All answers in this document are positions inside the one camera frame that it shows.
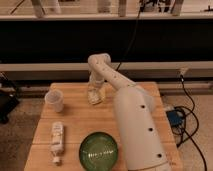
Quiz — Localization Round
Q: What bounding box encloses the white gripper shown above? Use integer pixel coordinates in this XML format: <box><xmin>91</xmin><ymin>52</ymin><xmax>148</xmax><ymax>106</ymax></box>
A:
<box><xmin>88</xmin><ymin>75</ymin><xmax>106</xmax><ymax>102</ymax></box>

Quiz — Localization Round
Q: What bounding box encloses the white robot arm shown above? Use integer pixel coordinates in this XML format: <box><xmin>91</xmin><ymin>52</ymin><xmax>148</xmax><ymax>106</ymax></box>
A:
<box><xmin>88</xmin><ymin>53</ymin><xmax>172</xmax><ymax>171</ymax></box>

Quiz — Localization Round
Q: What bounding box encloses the green ceramic bowl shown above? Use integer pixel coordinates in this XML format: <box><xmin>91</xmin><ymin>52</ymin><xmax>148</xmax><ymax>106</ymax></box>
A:
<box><xmin>79</xmin><ymin>132</ymin><xmax>119</xmax><ymax>171</ymax></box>

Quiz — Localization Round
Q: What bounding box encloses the clear plastic cup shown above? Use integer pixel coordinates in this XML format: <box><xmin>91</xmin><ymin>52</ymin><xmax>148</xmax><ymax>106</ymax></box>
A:
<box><xmin>44</xmin><ymin>89</ymin><xmax>64</xmax><ymax>113</ymax></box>

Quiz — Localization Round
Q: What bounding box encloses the white plastic bottle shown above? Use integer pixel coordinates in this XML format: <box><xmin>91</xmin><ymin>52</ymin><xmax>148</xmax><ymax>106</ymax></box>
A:
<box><xmin>50</xmin><ymin>122</ymin><xmax>64</xmax><ymax>166</ymax></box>

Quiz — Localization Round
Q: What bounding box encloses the blue power box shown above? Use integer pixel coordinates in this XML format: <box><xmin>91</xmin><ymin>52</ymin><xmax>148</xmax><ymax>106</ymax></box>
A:
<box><xmin>166</xmin><ymin>110</ymin><xmax>185</xmax><ymax>127</ymax></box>

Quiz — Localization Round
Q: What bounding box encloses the black equipment at left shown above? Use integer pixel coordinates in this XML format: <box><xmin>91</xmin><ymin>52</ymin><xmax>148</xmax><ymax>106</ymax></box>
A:
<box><xmin>0</xmin><ymin>72</ymin><xmax>20</xmax><ymax>124</ymax></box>

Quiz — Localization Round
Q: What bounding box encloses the black hanging cable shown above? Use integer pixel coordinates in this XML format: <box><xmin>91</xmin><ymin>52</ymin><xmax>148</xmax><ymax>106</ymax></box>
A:
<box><xmin>114</xmin><ymin>0</ymin><xmax>143</xmax><ymax>72</ymax></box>

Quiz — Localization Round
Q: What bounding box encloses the black floor cable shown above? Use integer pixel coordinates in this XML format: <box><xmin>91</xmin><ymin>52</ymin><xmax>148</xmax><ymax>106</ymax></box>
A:
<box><xmin>171</xmin><ymin>74</ymin><xmax>208</xmax><ymax>171</ymax></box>

